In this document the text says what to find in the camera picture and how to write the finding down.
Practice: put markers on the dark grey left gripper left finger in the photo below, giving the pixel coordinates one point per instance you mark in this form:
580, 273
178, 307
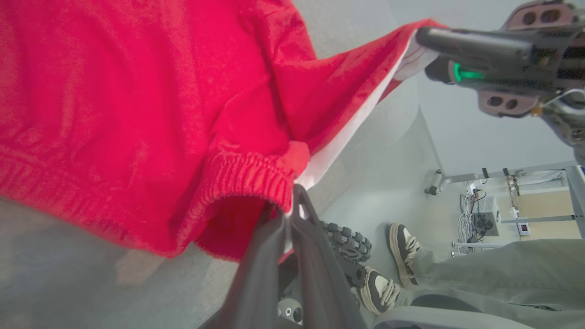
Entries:
256, 283

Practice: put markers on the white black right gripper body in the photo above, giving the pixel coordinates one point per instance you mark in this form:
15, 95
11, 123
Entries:
553, 55

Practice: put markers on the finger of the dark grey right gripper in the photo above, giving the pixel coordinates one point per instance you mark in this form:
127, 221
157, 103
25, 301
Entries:
480, 39
493, 58

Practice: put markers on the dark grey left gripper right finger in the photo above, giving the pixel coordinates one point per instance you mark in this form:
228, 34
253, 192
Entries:
320, 283

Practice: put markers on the red shorts white stripe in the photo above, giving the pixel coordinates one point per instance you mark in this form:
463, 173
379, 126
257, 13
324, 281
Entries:
114, 91

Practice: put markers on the black robot omni wheel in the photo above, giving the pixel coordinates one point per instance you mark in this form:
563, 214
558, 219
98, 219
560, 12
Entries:
347, 242

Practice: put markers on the brown white sneaker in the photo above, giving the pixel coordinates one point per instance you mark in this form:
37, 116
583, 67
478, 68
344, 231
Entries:
406, 251
379, 292

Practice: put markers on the beige board panel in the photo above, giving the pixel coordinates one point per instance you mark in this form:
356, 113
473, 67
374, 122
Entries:
548, 205

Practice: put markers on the grey electronics box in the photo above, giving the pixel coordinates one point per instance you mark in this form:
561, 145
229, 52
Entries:
489, 214

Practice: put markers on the small white meter device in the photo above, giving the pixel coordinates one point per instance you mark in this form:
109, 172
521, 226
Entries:
523, 227

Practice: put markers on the grey-green person trousers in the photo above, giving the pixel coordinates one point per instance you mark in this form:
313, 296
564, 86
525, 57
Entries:
502, 274

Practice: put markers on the grey metal table frame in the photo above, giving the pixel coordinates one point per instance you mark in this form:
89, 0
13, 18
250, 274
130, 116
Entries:
457, 177

